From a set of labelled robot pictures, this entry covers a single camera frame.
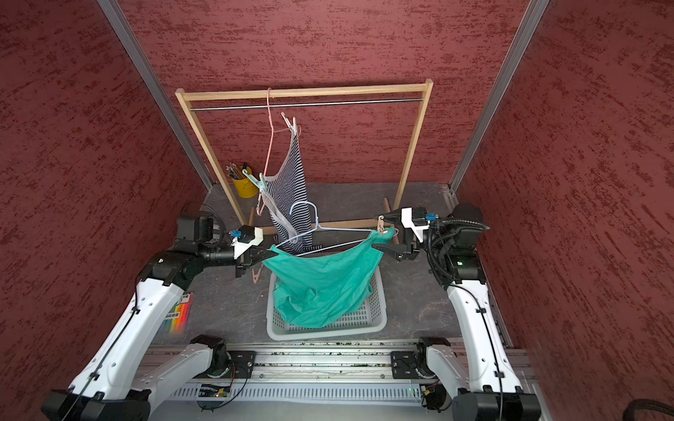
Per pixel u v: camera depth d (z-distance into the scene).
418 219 0.48
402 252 0.53
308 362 0.76
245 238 0.53
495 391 0.37
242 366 0.74
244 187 1.11
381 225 0.62
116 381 0.38
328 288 0.82
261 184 0.60
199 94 0.59
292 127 0.78
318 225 0.58
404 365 0.74
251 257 0.59
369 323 0.81
